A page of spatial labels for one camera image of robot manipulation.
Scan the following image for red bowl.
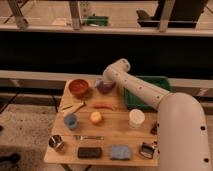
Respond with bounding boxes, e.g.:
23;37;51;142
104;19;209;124
68;79;89;98

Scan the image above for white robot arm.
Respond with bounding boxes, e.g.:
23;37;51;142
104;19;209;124
103;58;213;171

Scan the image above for black machine on shelf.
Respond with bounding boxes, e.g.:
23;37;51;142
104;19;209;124
136;0;209;28

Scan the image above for black sponge block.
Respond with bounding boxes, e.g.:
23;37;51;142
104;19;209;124
78;147;102;158

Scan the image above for silver metal cup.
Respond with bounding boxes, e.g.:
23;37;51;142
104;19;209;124
48;135;65;152

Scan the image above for green plastic tray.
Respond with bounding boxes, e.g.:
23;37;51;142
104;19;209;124
124;76;171;110

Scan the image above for blue folded towel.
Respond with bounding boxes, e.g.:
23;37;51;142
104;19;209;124
110;145;131;160

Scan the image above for small dark object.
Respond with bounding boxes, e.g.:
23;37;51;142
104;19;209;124
150;122;157;135

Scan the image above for red chili pepper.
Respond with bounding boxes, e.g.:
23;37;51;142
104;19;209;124
93;104;115;111

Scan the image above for silver fork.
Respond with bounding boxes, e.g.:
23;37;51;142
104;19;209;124
73;135;104;140

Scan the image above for blue cup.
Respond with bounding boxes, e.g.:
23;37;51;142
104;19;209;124
64;114;77;130

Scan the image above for black silver binder clip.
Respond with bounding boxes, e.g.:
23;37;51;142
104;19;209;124
139;142;156;159

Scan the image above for purple bowl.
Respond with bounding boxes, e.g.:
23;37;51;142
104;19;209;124
95;79;115;94

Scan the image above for white cup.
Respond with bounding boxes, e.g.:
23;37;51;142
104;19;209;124
129;109;145;128

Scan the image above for green box on shelf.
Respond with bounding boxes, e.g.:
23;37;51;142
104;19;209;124
86;16;108;26

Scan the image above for yellow round fruit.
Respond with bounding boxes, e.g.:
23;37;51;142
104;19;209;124
89;112;103;124

